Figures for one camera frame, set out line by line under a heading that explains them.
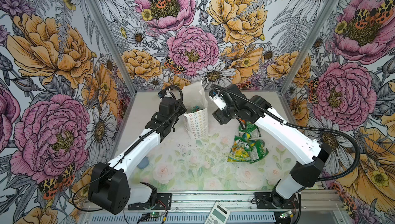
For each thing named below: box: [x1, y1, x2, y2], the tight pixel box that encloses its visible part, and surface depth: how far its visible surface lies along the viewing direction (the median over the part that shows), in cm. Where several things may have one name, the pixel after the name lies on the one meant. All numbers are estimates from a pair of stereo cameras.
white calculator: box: [204, 201, 231, 224], surface depth 71 cm
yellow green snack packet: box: [226, 135, 253, 163], surface depth 89 cm
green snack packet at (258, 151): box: [248, 139, 269, 164], surface depth 87 cm
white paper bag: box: [182, 77, 209, 140], surface depth 86 cm
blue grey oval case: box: [136, 156, 149, 170], surface depth 86 cm
